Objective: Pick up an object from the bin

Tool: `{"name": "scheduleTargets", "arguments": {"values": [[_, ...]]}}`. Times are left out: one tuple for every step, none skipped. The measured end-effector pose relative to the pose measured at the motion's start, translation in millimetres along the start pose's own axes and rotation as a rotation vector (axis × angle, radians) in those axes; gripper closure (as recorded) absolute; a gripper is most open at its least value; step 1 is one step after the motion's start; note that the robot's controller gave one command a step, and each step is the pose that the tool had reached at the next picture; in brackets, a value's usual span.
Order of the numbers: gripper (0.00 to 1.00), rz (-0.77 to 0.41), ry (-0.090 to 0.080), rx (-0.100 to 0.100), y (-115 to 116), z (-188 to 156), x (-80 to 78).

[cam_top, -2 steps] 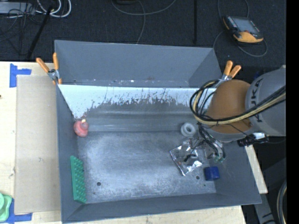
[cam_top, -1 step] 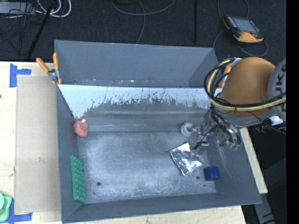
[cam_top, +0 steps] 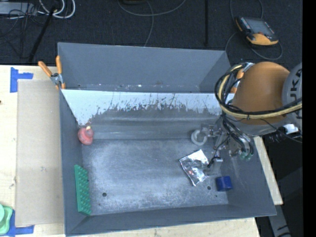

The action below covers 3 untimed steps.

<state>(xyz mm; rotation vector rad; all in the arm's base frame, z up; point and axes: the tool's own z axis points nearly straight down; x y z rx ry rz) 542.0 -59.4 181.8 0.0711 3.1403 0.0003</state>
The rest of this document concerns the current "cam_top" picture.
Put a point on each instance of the grey metal bin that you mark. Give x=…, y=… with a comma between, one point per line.
x=148, y=176

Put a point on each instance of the pale wood flat board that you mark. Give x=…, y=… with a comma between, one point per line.
x=37, y=144

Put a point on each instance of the red toy duck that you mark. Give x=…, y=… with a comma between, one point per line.
x=85, y=136

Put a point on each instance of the silver foil packet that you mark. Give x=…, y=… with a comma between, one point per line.
x=193, y=165

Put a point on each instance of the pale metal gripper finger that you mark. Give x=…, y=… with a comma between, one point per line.
x=217, y=167
x=212, y=130

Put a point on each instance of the green studded flat block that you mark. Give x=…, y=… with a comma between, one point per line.
x=82, y=190

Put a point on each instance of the blue cylinder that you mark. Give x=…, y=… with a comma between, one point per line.
x=224, y=183

